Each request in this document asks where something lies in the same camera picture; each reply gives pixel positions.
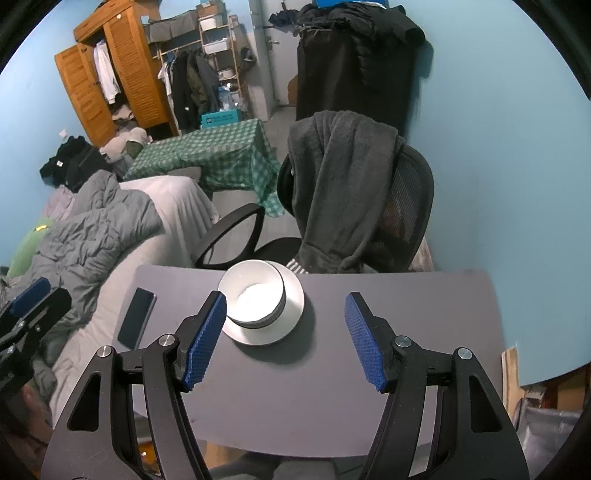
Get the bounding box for green pillow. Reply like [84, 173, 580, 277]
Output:
[6, 218, 54, 278]

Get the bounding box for green checkered tablecloth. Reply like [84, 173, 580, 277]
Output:
[124, 119, 287, 217]

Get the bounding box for black puffer coat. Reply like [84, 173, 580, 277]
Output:
[270, 2, 426, 139]

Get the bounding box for wooden board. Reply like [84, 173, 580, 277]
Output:
[501, 347, 527, 416]

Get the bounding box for white hanging shirt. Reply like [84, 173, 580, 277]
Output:
[93, 41, 122, 104]

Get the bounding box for wooden louvred wardrobe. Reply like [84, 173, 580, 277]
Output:
[54, 0, 181, 147]

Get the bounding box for dark grey jacket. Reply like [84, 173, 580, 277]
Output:
[286, 110, 404, 274]

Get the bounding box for blue plastic crate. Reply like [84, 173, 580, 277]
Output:
[201, 110, 244, 130]

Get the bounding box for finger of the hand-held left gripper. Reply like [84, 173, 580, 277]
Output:
[7, 277, 52, 320]
[14, 288, 73, 365]

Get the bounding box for pile of light clothes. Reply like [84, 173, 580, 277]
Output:
[99, 127, 151, 162]

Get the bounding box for dark smartphone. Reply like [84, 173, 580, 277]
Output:
[117, 287, 158, 350]

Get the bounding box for grey duvet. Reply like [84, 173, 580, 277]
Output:
[25, 171, 164, 324]

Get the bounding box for large white bowl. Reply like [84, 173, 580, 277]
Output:
[221, 261, 306, 346]

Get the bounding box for blue storage box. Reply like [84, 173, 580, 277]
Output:
[315, 0, 389, 10]

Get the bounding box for black bag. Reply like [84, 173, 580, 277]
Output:
[39, 135, 109, 190]

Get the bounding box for dark hanging coats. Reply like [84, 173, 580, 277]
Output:
[159, 48, 222, 132]

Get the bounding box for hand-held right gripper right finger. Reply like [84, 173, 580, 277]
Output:
[344, 292, 529, 480]

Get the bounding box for grey door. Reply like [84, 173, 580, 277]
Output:
[248, 0, 301, 112]

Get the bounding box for grey fabric storage bins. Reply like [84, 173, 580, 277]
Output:
[143, 10, 201, 44]

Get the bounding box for black mesh office chair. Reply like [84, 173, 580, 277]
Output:
[194, 111, 435, 273]

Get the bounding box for cardboard box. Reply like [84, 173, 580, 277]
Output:
[522, 369, 591, 411]

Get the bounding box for wooden shelf rack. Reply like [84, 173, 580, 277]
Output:
[196, 2, 252, 116]

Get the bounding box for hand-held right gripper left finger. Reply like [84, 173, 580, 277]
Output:
[41, 291, 228, 480]

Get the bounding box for white bowl with dark rim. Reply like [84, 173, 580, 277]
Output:
[217, 260, 287, 329]

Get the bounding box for grey plastic bag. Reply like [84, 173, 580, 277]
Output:
[512, 397, 583, 480]

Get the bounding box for bed with white sheet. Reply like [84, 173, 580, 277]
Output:
[46, 175, 220, 411]

